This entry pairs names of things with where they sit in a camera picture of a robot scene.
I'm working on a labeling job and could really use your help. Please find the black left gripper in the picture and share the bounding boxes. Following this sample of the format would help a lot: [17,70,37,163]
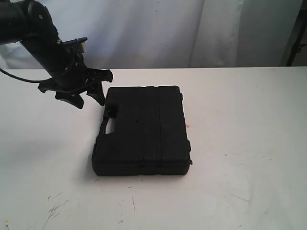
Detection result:
[21,39,113,109]

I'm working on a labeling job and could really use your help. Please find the black plastic tool case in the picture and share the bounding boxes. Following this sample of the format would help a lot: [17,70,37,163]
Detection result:
[92,86,192,176]

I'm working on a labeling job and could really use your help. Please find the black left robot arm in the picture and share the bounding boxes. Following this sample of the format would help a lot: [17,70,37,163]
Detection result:
[0,0,113,109]

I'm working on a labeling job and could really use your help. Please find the white backdrop curtain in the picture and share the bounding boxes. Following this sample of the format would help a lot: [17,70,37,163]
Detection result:
[0,0,300,70]

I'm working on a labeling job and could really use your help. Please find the black metal stand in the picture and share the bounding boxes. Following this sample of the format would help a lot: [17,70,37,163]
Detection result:
[285,0,307,67]

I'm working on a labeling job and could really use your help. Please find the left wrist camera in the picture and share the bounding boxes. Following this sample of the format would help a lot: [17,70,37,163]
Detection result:
[61,37,88,53]

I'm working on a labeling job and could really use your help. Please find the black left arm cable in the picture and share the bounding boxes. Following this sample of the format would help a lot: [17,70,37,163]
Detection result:
[0,46,84,93]

